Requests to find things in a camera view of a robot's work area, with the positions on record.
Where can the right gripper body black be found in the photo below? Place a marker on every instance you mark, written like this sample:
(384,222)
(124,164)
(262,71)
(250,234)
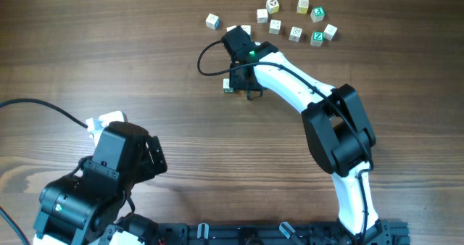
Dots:
(240,84)

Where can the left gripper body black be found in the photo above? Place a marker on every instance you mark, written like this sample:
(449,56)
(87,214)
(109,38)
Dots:
(146,170)

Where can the green bottom wooden block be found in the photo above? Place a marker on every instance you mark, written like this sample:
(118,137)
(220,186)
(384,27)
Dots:
(226,86)

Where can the blue D wooden block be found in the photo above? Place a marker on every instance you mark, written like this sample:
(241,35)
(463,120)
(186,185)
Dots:
(295,34)

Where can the green Z wooden block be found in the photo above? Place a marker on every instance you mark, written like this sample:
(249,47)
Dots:
(317,38)

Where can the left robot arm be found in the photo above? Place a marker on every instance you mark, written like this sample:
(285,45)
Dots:
(77,208)

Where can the wooden block with red side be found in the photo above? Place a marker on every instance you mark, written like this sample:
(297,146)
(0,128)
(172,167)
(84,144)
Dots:
(230,28)

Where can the blue picture wooden block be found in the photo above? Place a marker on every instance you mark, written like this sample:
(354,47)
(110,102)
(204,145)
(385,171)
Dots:
(247,29)

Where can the blue edged far-left block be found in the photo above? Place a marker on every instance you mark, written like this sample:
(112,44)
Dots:
(212,21)

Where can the plain white wooden block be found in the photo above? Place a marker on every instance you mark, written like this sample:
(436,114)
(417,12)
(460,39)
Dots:
(262,16)

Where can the red N wooden block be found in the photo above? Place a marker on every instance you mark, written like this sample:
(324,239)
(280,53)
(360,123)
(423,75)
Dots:
(275,27)

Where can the yellow picture wooden block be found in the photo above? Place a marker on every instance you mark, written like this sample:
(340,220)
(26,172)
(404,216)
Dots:
(272,6)

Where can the yellow plain wooden block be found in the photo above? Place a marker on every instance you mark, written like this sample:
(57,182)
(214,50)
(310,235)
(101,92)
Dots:
(302,6)

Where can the green letter wooden block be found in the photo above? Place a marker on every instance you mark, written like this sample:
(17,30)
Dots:
(317,14)

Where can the blue P wooden block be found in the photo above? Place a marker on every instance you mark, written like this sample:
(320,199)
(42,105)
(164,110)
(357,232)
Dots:
(329,32)

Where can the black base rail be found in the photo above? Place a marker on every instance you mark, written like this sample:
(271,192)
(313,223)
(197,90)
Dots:
(382,233)

